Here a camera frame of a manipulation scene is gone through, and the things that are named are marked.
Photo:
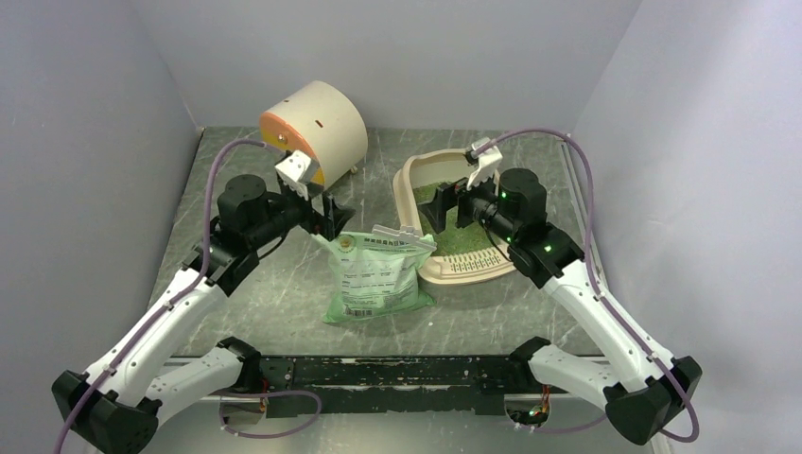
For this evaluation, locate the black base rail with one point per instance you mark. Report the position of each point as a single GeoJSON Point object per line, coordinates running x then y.
{"type": "Point", "coordinates": [301, 384]}

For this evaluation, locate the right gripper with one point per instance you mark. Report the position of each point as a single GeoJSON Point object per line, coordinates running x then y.
{"type": "Point", "coordinates": [444, 198]}

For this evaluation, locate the green cat litter bag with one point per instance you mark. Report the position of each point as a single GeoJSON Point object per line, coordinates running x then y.
{"type": "Point", "coordinates": [375, 275]}

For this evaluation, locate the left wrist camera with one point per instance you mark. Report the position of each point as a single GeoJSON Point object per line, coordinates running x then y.
{"type": "Point", "coordinates": [298, 171]}

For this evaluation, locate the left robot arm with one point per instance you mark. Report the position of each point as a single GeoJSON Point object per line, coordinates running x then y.
{"type": "Point", "coordinates": [117, 404]}

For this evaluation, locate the round beige drawer cabinet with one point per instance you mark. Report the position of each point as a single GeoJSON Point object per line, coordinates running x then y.
{"type": "Point", "coordinates": [321, 122]}

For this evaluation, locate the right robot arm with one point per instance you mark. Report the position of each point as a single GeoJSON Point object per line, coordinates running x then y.
{"type": "Point", "coordinates": [643, 386]}

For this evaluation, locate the green litter pellets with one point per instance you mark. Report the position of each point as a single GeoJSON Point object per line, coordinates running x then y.
{"type": "Point", "coordinates": [454, 240]}

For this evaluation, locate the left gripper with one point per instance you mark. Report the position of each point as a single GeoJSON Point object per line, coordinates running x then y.
{"type": "Point", "coordinates": [314, 221]}

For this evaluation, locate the beige litter box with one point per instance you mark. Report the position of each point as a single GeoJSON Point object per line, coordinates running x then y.
{"type": "Point", "coordinates": [469, 264]}

